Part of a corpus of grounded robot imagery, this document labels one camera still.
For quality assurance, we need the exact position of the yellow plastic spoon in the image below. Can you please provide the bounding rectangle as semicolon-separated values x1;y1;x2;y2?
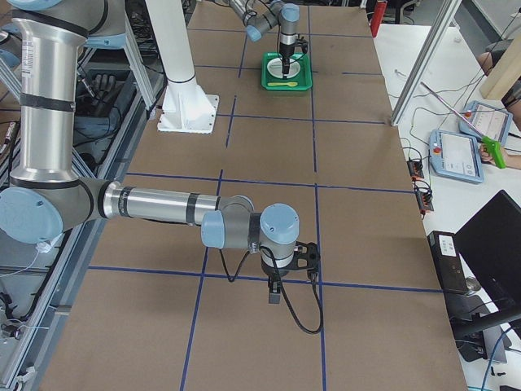
267;81;299;88

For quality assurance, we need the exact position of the white round plate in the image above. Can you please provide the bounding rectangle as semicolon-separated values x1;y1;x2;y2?
266;58;301;79

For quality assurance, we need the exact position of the green plastic tray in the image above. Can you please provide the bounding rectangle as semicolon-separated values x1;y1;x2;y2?
260;52;313;91

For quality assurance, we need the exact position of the long blue tape strip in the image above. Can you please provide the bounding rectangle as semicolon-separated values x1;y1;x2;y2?
306;6;327;390
179;33;259;390

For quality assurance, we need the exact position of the red cylinder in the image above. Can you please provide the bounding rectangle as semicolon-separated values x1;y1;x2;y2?
370;0;387;37

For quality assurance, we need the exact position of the black orange adapter box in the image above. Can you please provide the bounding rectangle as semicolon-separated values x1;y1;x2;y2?
407;159;424;180

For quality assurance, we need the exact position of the black computer box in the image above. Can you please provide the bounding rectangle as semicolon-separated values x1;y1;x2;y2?
427;231;482;296

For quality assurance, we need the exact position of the black robot hand model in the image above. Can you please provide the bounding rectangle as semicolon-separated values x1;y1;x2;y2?
83;73;120;117

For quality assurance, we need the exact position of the crossing blue tape strip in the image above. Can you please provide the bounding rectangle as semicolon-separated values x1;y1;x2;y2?
87;266;444;293

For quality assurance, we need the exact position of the near blue teach pendant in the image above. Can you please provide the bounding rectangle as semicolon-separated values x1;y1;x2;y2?
429;130;484;184

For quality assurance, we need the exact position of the blue teach pendant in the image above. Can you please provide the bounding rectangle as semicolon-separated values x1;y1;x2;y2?
462;100;513;146
429;130;484;184

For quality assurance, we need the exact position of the far blue teach pendant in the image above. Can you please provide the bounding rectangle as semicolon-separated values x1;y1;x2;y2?
462;100;513;146

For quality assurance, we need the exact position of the black laptop monitor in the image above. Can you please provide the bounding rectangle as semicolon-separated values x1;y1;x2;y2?
453;190;520;339

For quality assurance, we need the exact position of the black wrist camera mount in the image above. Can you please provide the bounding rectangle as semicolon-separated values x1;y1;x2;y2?
294;242;321;281

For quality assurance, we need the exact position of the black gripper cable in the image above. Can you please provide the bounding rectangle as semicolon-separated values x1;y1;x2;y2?
218;244;326;335

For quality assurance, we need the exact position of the white pedestal column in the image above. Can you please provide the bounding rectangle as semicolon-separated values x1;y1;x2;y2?
146;0;219;134

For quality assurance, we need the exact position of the aluminium frame post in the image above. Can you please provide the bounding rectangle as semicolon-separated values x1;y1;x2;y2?
390;0;462;125

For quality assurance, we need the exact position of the green handled grabber tool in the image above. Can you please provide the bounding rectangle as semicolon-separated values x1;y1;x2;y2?
420;81;506;169

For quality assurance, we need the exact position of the blue network cable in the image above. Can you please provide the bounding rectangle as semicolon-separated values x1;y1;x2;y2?
479;325;514;391

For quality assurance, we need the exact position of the aluminium table frame rail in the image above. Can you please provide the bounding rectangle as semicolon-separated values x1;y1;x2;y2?
0;68;168;391

